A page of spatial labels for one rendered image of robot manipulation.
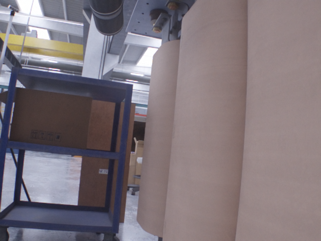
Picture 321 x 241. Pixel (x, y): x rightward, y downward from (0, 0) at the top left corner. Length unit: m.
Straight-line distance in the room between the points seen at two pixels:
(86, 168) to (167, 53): 1.10
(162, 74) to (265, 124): 0.78
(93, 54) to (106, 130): 9.87
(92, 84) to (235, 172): 0.90
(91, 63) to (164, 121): 10.54
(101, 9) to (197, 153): 0.52
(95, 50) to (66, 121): 10.47
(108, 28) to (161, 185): 0.66
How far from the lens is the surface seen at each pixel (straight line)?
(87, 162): 1.93
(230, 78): 0.70
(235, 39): 0.75
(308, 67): 0.41
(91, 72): 11.44
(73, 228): 1.37
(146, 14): 1.58
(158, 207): 1.11
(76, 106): 1.38
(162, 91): 1.15
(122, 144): 1.31
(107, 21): 0.91
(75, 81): 1.34
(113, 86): 1.35
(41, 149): 1.32
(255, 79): 0.51
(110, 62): 11.78
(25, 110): 1.40
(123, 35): 9.93
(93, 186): 1.95
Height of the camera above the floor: 0.57
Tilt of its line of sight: 6 degrees up
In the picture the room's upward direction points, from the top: 5 degrees clockwise
